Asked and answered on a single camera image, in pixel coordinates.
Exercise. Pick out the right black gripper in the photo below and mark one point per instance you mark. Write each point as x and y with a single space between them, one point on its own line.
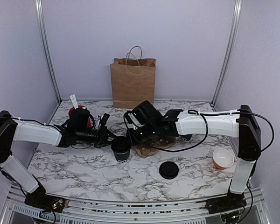
132 139

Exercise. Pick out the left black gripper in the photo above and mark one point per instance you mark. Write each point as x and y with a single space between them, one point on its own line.
102 138

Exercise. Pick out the black plastic cup lid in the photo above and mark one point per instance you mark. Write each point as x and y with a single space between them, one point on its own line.
120 146

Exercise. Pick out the black paper coffee cup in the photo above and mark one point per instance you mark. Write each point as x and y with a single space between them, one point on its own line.
122 157

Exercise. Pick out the brown paper bag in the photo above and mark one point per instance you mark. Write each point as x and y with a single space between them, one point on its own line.
133 81

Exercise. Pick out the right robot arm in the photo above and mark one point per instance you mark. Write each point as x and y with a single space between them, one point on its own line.
149 125

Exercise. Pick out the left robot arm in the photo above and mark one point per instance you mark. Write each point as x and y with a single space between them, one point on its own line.
79 128

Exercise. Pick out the cardboard cup carrier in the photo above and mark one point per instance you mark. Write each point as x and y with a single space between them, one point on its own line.
164 143

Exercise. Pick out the red cylindrical holder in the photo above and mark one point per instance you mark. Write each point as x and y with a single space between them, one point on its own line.
79 118

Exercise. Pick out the orange white bowl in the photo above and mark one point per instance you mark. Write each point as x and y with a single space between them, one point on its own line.
222 158

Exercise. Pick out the front aluminium rail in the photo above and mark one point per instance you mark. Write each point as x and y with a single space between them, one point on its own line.
86 211

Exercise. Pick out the left aluminium frame post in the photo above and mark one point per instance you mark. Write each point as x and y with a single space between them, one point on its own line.
45 46

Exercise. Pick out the aluminium frame post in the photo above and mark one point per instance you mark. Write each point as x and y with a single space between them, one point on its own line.
45 46
229 51

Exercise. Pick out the right aluminium frame post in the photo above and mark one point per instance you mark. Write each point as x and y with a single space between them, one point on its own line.
229 51

